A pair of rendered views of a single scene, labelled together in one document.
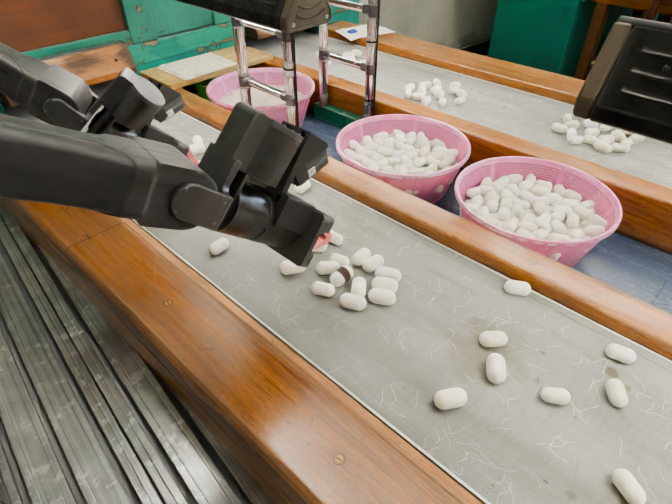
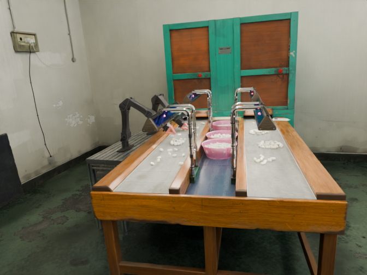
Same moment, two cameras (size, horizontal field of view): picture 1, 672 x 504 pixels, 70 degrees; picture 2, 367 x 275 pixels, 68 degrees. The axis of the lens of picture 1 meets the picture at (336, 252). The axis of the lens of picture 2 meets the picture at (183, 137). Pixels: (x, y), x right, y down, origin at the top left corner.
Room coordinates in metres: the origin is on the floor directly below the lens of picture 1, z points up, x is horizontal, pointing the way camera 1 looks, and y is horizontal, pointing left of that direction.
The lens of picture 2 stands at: (-0.55, -1.88, 1.34)
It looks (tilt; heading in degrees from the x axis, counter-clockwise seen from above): 15 degrees down; 59
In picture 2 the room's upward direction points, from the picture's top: 4 degrees counter-clockwise
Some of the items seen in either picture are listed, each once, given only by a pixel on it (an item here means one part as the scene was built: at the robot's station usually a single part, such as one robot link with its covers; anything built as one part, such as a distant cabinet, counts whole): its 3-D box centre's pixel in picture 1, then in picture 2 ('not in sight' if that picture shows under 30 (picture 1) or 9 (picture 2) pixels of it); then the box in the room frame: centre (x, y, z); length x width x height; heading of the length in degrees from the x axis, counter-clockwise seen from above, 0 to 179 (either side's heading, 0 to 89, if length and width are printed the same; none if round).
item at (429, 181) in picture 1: (400, 162); (222, 139); (0.88, -0.13, 0.72); 0.27 x 0.27 x 0.10
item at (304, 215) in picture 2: not in sight; (207, 210); (0.14, -0.92, 0.66); 1.22 x 0.02 x 0.16; 136
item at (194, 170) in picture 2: not in sight; (179, 142); (0.25, -0.51, 0.90); 0.20 x 0.19 x 0.45; 46
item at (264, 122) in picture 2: not in sight; (262, 111); (0.60, -0.83, 1.08); 0.62 x 0.08 x 0.07; 46
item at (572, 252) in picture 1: (528, 217); (219, 149); (0.69, -0.34, 0.72); 0.27 x 0.27 x 0.10
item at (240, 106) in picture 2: not in sight; (247, 142); (0.54, -0.78, 0.90); 0.20 x 0.19 x 0.45; 46
